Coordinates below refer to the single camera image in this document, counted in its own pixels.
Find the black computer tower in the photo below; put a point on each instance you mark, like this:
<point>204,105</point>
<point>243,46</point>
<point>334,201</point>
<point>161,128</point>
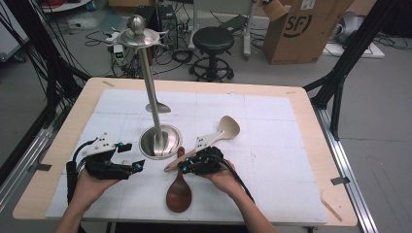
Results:
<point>166,22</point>

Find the white power device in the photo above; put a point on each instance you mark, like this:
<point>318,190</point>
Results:
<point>118,53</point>

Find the white gridded mat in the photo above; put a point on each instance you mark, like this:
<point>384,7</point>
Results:
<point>275,194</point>

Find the white floor board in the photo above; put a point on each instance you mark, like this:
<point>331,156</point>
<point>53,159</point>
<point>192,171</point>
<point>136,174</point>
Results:
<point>372,51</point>

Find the grey tape piece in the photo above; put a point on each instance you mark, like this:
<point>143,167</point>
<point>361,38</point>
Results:
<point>42,167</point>
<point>340,180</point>

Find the steel utensil stand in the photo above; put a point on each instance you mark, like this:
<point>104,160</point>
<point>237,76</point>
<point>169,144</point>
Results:
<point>150,87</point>

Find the black metal frame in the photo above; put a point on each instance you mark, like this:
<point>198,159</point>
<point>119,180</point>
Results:
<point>42,48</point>
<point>356,45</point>

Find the black round stool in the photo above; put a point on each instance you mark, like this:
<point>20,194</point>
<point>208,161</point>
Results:
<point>213,40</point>

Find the large metal spoon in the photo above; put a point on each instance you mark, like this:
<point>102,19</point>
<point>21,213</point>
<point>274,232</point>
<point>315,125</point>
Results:
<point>158,108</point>

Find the person's right hand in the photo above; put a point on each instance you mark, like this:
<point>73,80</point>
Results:
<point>228,181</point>

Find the brown cardboard box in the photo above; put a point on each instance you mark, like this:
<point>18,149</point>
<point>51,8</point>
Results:
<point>291,45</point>

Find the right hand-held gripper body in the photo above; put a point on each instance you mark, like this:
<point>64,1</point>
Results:
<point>209,161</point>

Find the aluminium floor rail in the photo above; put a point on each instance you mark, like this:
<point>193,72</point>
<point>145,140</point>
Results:
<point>20,168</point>
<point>334,142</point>

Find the person's left hand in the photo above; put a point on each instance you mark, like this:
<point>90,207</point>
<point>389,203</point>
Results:
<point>89,191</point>

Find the white round table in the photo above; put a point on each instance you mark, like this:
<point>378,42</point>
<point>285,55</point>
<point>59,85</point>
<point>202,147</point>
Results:
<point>64,6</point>

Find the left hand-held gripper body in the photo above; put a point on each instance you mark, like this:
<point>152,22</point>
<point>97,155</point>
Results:
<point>103,170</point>

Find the grey round appliance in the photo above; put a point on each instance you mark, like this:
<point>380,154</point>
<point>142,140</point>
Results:
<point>350,27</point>

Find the dark brown wooden spoon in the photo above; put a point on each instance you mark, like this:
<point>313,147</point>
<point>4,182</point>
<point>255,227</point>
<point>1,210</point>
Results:
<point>178,197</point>

